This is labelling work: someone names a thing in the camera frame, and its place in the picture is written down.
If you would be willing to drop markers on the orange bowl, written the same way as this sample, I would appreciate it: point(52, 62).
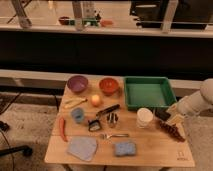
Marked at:
point(108, 85)

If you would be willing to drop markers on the office chair base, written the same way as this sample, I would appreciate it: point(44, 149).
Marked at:
point(24, 149)

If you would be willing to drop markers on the small blue cup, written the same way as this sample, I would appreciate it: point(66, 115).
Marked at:
point(78, 115)

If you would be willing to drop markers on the silver fork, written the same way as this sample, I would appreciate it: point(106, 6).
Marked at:
point(108, 136)

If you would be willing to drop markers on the black rectangular eraser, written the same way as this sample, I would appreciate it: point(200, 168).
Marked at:
point(162, 114)

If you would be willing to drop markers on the wooden table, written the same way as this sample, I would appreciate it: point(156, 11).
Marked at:
point(154, 147)

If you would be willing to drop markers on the black handled knife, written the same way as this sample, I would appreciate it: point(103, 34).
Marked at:
point(107, 110)

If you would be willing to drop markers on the green plastic tray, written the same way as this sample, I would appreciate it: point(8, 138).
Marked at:
point(148, 92)

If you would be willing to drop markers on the brown pine cone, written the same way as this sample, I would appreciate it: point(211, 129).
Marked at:
point(172, 131)

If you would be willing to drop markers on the purple bowl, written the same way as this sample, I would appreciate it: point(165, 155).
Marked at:
point(77, 83)

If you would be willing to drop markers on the blue sponge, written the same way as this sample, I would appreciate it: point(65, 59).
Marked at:
point(125, 149)

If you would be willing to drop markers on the orange round fruit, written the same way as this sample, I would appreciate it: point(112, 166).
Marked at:
point(96, 100)

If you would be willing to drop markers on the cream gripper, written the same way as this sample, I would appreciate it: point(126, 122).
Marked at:
point(175, 116)

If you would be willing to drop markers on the red chili pepper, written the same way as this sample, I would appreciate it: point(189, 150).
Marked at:
point(62, 129)

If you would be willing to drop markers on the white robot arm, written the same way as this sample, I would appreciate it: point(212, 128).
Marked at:
point(193, 104)

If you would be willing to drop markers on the blue folded cloth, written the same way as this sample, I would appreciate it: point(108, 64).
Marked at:
point(82, 147)

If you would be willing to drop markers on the white paper cup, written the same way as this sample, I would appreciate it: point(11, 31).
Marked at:
point(144, 117)

